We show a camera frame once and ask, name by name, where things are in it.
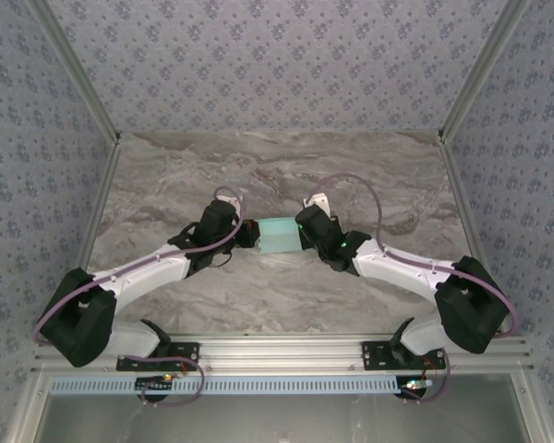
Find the aluminium frame cross rail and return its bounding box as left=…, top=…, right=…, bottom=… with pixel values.
left=30, top=334, right=536, bottom=376

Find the aluminium frame side rail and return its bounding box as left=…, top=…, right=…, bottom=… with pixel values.
left=437, top=130, right=510, bottom=337
left=52, top=132, right=122, bottom=339

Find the teal paper box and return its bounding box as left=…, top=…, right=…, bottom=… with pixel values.
left=257, top=215, right=305, bottom=256

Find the light blue slotted cable duct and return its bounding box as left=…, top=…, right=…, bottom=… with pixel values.
left=48, top=374, right=505, bottom=397

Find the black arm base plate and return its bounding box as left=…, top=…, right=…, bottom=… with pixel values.
left=115, top=340, right=201, bottom=373
left=360, top=340, right=447, bottom=373

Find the black controller board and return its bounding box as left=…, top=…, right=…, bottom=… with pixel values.
left=135, top=375, right=177, bottom=401
left=398, top=376, right=434, bottom=401

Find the aluminium frame upright post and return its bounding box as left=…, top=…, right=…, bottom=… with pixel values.
left=26, top=0, right=122, bottom=145
left=437, top=0, right=533, bottom=140

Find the grey metal panel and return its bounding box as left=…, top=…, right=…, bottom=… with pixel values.
left=8, top=372, right=547, bottom=443

